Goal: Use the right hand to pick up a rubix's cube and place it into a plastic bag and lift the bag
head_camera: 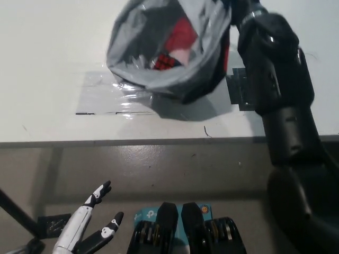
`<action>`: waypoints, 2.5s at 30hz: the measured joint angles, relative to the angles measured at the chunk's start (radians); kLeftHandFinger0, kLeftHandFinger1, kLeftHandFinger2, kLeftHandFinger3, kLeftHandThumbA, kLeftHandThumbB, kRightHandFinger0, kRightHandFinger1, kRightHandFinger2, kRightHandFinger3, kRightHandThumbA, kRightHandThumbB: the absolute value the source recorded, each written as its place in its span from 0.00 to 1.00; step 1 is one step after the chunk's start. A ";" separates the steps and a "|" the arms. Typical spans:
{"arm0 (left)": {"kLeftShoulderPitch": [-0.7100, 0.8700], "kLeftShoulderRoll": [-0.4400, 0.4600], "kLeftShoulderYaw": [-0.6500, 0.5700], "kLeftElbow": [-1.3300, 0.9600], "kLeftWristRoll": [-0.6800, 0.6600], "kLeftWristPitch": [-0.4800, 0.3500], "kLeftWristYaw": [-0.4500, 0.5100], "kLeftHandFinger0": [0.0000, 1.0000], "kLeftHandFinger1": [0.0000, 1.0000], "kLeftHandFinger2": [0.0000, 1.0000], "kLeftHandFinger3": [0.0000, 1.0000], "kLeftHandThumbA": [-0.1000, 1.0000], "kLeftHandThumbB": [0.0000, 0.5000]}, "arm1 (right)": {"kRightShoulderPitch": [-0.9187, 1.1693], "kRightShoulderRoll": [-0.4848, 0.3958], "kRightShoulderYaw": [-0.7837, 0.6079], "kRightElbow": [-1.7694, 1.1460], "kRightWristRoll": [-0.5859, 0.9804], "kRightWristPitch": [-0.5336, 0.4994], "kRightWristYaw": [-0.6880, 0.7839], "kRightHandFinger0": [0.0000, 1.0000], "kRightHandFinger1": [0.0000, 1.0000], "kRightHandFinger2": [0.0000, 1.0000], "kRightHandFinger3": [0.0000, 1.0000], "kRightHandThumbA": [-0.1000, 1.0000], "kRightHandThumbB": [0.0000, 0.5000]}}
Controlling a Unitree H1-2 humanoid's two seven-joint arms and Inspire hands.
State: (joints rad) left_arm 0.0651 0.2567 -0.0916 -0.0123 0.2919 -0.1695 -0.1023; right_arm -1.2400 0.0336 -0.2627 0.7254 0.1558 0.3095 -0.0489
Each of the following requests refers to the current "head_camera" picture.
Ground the black floor tape piece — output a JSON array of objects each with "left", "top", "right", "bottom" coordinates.
[{"left": 37, "top": 214, "right": 71, "bottom": 238}]

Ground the clear tape patch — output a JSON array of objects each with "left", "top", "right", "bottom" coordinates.
[{"left": 75, "top": 47, "right": 157, "bottom": 116}]

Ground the grey black plastic bag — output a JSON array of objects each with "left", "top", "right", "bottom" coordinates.
[{"left": 105, "top": 0, "right": 234, "bottom": 104}]

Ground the black robot torso block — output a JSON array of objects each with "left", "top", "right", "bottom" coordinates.
[
  {"left": 126, "top": 202, "right": 179, "bottom": 254},
  {"left": 181, "top": 202, "right": 246, "bottom": 254}
]

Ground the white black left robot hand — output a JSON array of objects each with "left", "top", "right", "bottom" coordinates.
[{"left": 52, "top": 180, "right": 124, "bottom": 252}]

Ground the rubik's cube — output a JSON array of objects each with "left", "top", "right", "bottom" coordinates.
[{"left": 151, "top": 53, "right": 179, "bottom": 71}]

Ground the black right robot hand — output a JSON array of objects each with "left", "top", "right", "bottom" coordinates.
[{"left": 229, "top": 0, "right": 263, "bottom": 26}]

